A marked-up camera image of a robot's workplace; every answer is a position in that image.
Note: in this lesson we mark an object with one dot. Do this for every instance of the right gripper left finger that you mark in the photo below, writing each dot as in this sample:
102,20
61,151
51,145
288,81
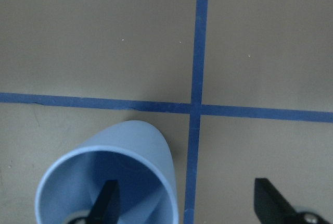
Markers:
106,208

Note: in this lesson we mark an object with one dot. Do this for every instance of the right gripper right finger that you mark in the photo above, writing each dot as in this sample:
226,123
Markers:
271,207

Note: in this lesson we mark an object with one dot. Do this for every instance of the blue cup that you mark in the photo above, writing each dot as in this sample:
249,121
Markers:
134,153

